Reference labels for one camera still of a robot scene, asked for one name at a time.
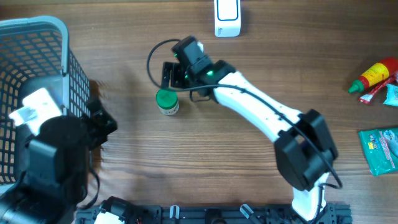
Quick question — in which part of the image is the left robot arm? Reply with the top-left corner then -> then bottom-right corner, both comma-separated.
1,99 -> 118,223

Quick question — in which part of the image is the red sauce bottle green cap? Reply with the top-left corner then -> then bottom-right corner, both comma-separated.
348,57 -> 397,93

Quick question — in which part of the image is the green 3M gloves packet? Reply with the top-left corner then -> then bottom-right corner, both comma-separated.
358,127 -> 397,176

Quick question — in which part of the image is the teal wet wipes packet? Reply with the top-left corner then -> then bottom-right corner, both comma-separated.
383,84 -> 398,107

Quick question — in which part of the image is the grey plastic mesh basket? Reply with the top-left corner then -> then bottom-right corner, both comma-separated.
1,16 -> 90,193

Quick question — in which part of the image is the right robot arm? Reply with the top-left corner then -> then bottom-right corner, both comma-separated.
161,36 -> 343,223

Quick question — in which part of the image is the green lid spice jar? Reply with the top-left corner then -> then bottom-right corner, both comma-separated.
155,90 -> 179,116

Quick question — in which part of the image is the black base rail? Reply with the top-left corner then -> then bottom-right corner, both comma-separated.
75,195 -> 353,224

